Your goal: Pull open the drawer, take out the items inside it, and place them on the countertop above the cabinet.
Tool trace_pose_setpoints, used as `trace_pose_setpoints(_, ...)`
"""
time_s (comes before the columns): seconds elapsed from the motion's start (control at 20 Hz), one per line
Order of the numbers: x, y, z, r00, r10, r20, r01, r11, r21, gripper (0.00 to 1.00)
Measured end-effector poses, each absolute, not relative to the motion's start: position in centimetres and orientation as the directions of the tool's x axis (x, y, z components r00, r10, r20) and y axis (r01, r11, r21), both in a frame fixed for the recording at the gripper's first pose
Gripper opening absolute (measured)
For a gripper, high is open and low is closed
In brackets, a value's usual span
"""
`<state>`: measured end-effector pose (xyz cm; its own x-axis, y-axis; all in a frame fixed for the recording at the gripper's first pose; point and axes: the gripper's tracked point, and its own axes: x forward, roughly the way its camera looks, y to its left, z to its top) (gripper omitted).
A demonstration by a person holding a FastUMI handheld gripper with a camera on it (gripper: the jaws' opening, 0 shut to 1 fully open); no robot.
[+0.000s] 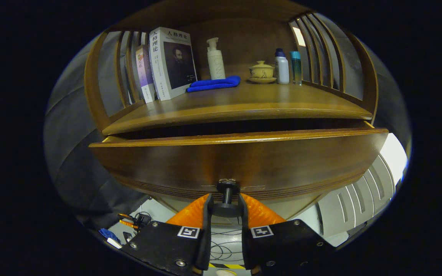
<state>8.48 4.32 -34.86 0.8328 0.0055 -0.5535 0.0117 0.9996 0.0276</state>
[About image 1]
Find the blue folded cloth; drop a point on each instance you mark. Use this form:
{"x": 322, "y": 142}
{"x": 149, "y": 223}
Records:
{"x": 213, "y": 83}

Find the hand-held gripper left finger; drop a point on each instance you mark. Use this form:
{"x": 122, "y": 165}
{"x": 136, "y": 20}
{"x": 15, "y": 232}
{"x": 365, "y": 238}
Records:
{"x": 167, "y": 245}

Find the brown wooden countertop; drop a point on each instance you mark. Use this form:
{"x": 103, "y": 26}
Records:
{"x": 244, "y": 101}

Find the blue white item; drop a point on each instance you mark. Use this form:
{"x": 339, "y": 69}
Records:
{"x": 109, "y": 237}

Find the white slatted furniture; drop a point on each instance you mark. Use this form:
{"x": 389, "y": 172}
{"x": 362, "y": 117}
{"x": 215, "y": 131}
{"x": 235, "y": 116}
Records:
{"x": 359, "y": 199}

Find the yellow lidded tea cup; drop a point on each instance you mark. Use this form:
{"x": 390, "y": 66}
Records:
{"x": 262, "y": 72}

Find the yellow black floor tape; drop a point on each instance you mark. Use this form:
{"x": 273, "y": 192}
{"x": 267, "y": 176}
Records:
{"x": 226, "y": 265}

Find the white bottle with blue cap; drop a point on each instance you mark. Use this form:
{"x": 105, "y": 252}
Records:
{"x": 282, "y": 71}

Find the orange black device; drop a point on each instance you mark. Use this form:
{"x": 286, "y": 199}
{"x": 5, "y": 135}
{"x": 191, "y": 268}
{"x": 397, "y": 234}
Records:
{"x": 140, "y": 219}

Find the purple book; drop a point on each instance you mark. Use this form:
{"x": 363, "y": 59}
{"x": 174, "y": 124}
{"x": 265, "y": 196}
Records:
{"x": 144, "y": 73}

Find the white book with portrait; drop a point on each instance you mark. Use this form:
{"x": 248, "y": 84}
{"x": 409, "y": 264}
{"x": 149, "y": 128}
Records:
{"x": 175, "y": 65}

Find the brown wooden cabinet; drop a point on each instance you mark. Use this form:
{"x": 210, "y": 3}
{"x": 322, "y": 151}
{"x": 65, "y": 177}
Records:
{"x": 236, "y": 38}

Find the white pump bottle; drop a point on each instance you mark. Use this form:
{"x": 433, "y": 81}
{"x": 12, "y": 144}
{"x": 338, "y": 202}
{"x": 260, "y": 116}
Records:
{"x": 216, "y": 65}

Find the teal bottle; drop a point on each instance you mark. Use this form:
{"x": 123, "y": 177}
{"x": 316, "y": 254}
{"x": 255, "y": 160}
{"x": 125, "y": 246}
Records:
{"x": 296, "y": 69}

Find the brown wooden drawer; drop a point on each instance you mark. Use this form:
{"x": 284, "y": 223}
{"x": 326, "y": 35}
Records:
{"x": 244, "y": 161}

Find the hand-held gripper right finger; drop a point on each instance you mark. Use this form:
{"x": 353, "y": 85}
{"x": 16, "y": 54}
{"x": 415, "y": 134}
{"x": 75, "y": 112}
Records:
{"x": 282, "y": 245}

